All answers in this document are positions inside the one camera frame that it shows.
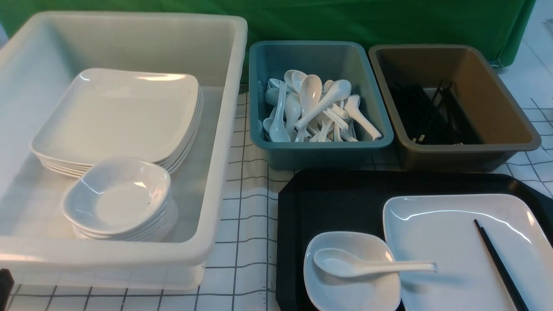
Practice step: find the teal plastic bin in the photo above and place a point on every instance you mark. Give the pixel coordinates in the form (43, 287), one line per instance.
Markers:
(330, 60)

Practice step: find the large white plastic tub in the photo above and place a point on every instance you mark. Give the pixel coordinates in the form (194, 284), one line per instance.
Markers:
(38, 63)

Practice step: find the white spoon left pile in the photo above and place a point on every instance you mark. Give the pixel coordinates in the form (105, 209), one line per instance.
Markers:
(277, 131)

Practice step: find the bundle of black chopsticks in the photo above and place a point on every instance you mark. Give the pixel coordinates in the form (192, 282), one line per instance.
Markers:
(436, 118)

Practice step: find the white soup spoon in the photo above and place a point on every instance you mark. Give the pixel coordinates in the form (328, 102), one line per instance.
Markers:
(343, 264)

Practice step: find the white spoon pile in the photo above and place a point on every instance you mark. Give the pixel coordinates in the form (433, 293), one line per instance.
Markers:
(339, 90)
(351, 106)
(277, 131)

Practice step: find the black chopstick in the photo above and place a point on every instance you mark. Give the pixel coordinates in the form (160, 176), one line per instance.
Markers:
(509, 284)

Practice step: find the black object at edge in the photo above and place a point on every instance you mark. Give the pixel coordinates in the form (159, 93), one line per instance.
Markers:
(6, 285)

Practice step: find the stack of white plates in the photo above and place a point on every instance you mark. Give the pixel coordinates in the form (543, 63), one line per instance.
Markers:
(110, 113)

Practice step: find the small white bowl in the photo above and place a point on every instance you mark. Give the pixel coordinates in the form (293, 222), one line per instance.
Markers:
(374, 292)

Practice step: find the brown plastic bin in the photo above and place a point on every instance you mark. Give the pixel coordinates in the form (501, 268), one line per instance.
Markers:
(490, 107)

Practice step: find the white spoon top pile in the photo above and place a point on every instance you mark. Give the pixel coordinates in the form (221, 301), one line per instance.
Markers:
(339, 90)

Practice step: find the white square rice plate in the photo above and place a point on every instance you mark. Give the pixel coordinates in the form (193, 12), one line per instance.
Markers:
(442, 229)

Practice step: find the white grid tablecloth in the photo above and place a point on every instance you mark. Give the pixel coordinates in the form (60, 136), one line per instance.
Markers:
(240, 271)

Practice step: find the stack of white bowls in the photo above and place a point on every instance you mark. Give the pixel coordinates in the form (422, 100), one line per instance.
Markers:
(121, 199)

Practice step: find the white spoon right pile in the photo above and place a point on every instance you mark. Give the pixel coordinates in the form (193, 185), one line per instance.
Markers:
(351, 106)

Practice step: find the black serving tray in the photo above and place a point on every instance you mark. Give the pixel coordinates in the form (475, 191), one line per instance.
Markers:
(325, 200)

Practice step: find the green cloth backdrop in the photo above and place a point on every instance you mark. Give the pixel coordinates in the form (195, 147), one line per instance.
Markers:
(493, 27)

